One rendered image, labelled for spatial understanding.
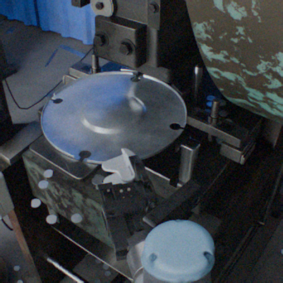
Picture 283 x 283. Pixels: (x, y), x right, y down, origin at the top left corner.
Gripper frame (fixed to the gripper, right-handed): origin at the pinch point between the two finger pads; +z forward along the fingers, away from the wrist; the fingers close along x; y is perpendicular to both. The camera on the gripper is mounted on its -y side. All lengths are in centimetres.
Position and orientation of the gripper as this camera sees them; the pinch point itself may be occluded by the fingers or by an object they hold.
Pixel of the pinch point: (129, 155)
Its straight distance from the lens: 72.0
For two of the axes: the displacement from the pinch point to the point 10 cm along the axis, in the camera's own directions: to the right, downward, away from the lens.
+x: 0.0, 7.4, 6.7
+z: -2.7, -6.4, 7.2
